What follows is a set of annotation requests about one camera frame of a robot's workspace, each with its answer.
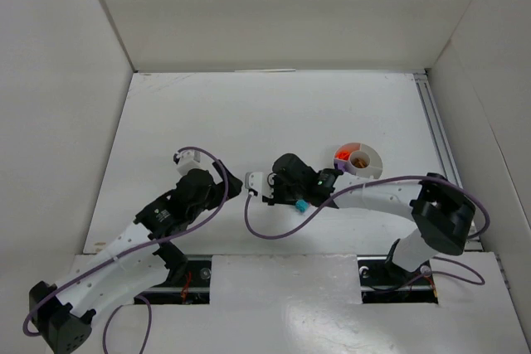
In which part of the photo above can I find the purple cable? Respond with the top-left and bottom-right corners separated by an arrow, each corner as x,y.
243,175 -> 492,287
22,146 -> 230,354

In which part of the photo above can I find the white divided round container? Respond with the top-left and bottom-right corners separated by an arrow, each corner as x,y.
333,143 -> 383,179

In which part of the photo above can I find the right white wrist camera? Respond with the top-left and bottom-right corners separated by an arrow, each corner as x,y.
244,172 -> 271,197

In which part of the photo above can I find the aluminium rail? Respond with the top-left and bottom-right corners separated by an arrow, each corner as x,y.
412,72 -> 485,252

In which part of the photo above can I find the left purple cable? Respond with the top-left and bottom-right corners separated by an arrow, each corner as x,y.
22,146 -> 230,354

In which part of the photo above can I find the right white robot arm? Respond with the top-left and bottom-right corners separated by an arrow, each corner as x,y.
253,153 -> 476,279

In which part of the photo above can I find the purple lego block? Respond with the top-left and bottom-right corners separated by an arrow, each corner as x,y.
334,160 -> 345,172

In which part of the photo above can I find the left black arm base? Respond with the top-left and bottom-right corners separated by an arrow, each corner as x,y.
141,255 -> 212,305

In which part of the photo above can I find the teal and red lego stack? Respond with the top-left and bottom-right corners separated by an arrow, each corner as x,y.
295,200 -> 309,214

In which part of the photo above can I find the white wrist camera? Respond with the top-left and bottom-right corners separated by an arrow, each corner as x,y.
173,150 -> 202,177
244,172 -> 271,197

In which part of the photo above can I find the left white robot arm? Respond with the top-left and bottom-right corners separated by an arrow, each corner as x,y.
29,162 -> 242,353

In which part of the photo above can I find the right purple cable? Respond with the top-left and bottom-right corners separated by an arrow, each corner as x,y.
243,175 -> 492,287

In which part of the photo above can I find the orange round lego piece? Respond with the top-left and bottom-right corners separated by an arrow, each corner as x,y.
334,143 -> 360,162

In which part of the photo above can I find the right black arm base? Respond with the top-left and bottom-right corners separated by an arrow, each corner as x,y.
358,256 -> 438,304

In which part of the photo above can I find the brown lego brick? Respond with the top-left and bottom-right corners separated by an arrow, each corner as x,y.
351,153 -> 370,169

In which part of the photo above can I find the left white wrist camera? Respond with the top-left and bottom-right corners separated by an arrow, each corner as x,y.
173,150 -> 202,177

